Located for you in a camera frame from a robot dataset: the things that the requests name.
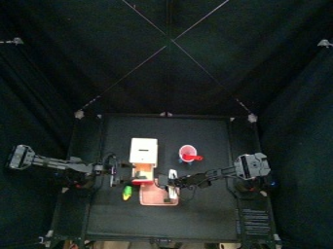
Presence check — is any pink square plate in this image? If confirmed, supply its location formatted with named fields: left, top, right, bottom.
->
left=138, top=185, right=181, bottom=207

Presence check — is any red toy sushi piece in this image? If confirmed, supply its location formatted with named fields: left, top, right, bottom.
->
left=130, top=179, right=157, bottom=187

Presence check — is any green yellow toy corn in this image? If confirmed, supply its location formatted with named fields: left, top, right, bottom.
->
left=121, top=185, right=134, bottom=201

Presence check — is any orange toy block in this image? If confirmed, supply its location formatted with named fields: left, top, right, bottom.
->
left=131, top=162, right=157, bottom=183

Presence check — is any white toy box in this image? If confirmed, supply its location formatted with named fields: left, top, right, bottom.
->
left=129, top=137, right=161, bottom=165

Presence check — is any red toy cup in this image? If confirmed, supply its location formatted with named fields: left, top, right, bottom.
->
left=177, top=144, right=205, bottom=164

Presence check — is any white printed label sticker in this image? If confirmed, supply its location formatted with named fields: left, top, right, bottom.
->
left=241, top=208, right=272, bottom=237

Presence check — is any thin white cord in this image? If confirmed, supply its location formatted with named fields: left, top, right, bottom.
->
left=79, top=0, right=230, bottom=111
left=121, top=0, right=255, bottom=115

